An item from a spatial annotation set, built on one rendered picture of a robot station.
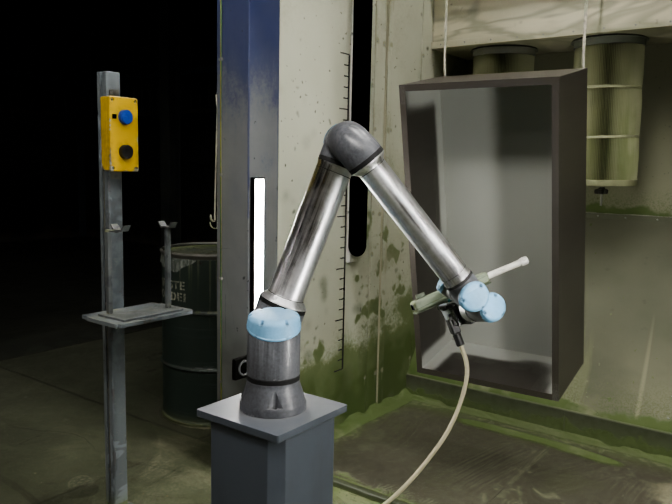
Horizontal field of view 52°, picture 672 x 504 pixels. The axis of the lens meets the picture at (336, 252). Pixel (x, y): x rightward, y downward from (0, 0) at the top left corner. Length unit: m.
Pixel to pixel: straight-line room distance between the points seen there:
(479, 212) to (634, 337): 1.11
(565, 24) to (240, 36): 1.65
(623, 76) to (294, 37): 1.62
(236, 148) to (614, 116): 1.85
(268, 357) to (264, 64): 1.36
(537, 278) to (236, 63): 1.51
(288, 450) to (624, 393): 2.08
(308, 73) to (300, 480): 1.77
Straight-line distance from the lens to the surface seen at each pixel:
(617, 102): 3.65
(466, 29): 3.89
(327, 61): 3.16
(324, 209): 2.02
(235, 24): 2.85
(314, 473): 2.00
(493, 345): 3.19
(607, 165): 3.63
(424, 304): 2.44
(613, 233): 3.95
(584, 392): 3.62
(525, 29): 3.75
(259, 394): 1.92
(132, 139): 2.57
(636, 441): 3.55
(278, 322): 1.87
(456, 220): 3.05
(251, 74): 2.78
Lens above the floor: 1.32
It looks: 7 degrees down
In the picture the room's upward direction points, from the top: 1 degrees clockwise
